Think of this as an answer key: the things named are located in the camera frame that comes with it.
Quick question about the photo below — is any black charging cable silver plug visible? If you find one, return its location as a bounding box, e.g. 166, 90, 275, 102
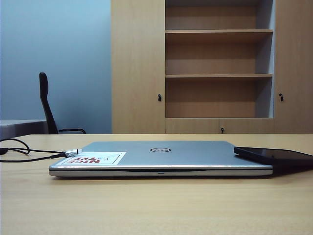
0, 138, 83, 164

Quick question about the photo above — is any black smartphone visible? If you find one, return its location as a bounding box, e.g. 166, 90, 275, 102
233, 146, 313, 172

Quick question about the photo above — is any silver Dell laptop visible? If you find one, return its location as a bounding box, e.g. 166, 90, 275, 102
48, 141, 273, 179

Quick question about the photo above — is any light wooden shelf cabinet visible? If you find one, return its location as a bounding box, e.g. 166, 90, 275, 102
111, 0, 313, 135

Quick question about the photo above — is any black office chair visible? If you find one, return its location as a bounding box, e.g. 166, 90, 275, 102
39, 72, 87, 135

